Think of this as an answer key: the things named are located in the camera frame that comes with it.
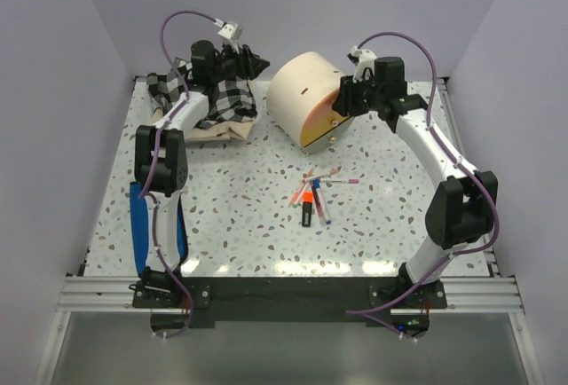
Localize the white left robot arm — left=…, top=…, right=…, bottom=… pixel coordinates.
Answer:
left=130, top=40, right=270, bottom=307

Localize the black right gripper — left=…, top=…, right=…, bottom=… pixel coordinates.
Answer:
left=332, top=73, right=383, bottom=118

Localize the beige folded cloth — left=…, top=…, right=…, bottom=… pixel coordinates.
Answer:
left=153, top=106, right=257, bottom=142

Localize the grey-green bottom drawer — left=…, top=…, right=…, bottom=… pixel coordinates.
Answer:
left=301, top=117, right=354, bottom=155

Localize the blue capped white marker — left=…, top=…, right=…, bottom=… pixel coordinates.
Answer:
left=313, top=179, right=331, bottom=225

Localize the aluminium frame rail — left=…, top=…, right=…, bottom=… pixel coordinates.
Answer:
left=33, top=273, right=143, bottom=385

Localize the orange capped marker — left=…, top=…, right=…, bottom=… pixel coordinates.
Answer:
left=289, top=181, right=307, bottom=207

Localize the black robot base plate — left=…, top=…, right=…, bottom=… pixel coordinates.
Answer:
left=129, top=276, right=447, bottom=333

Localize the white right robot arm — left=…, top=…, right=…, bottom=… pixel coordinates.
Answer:
left=332, top=49, right=498, bottom=308

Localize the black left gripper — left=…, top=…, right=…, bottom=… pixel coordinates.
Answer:
left=211, top=40, right=270, bottom=84

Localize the blue cloth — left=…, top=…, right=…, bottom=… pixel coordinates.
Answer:
left=129, top=182, right=188, bottom=274

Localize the yellow drawer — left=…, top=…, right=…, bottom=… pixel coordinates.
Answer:
left=300, top=106, right=347, bottom=147

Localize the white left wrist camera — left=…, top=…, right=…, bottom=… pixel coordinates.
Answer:
left=216, top=20, right=242, bottom=51

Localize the round beige drawer organizer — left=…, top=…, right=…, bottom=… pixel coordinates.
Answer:
left=266, top=51, right=344, bottom=149

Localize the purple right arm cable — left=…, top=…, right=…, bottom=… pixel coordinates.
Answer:
left=345, top=30, right=505, bottom=337

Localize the orange black highlighter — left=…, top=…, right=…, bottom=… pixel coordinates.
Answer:
left=302, top=192, right=313, bottom=228

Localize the black white checkered cloth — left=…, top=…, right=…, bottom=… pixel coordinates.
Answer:
left=146, top=58, right=257, bottom=130

